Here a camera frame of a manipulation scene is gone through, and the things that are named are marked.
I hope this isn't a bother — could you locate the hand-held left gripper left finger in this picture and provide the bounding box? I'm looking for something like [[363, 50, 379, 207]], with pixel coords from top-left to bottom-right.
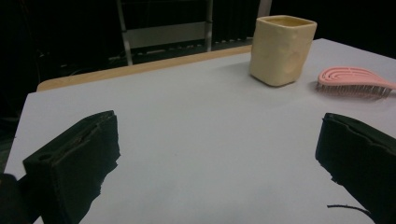
[[22, 109, 121, 224]]

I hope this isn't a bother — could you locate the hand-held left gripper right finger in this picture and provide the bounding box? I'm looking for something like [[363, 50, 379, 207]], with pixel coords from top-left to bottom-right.
[[315, 112, 396, 224]]

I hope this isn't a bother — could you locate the pink hairbrush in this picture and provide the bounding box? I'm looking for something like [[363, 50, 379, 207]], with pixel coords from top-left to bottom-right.
[[316, 65, 396, 100]]

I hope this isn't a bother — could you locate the cream square cup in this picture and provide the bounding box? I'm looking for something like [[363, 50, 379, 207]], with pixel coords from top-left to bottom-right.
[[248, 14, 318, 88]]

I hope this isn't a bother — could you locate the white table mat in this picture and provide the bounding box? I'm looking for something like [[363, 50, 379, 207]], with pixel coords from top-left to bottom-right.
[[4, 37, 396, 224]]

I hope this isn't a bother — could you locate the grey metal stand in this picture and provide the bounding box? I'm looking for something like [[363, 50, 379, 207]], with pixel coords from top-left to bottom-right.
[[116, 0, 274, 66]]

